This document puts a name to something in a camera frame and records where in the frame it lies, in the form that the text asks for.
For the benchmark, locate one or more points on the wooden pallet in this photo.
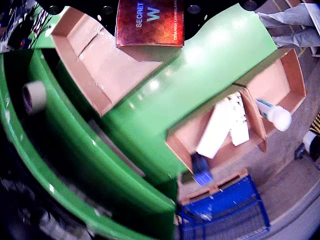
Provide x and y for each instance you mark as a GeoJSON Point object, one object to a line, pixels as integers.
{"type": "Point", "coordinates": [200, 192]}

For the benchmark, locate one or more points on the black patterned card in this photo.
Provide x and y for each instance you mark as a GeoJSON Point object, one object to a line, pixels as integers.
{"type": "Point", "coordinates": [40, 22]}

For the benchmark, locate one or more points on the small open cardboard box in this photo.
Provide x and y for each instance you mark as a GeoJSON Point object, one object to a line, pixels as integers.
{"type": "Point", "coordinates": [275, 82]}

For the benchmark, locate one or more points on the person in grey trousers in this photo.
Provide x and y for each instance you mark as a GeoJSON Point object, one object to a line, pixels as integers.
{"type": "Point", "coordinates": [287, 17]}

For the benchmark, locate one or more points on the green metal machine housing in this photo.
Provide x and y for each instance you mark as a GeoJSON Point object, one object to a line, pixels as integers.
{"type": "Point", "coordinates": [75, 150]}

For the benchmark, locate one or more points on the blue plastic crate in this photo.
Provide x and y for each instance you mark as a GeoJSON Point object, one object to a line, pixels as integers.
{"type": "Point", "coordinates": [225, 212]}

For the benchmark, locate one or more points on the roll of clear packing tape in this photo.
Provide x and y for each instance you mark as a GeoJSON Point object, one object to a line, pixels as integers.
{"type": "Point", "coordinates": [37, 97]}

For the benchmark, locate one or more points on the large shallow cardboard tray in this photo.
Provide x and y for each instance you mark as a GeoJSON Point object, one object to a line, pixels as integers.
{"type": "Point", "coordinates": [100, 70]}

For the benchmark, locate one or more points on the cardboard box with raised flap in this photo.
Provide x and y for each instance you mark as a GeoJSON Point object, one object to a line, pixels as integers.
{"type": "Point", "coordinates": [185, 140]}

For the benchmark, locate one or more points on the tall blue carton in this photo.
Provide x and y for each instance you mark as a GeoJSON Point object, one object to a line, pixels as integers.
{"type": "Point", "coordinates": [201, 170]}

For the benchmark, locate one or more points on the small white spotted carton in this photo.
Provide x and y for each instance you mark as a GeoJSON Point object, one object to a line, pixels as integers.
{"type": "Point", "coordinates": [240, 130]}

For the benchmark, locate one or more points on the white bottle with teal label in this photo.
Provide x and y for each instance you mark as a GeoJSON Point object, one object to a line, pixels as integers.
{"type": "Point", "coordinates": [277, 115]}

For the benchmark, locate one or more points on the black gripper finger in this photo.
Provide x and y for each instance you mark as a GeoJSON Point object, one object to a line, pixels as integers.
{"type": "Point", "coordinates": [100, 10]}
{"type": "Point", "coordinates": [200, 12]}

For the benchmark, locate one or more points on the long white carton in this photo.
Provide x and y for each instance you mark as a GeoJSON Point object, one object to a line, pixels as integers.
{"type": "Point", "coordinates": [215, 132]}

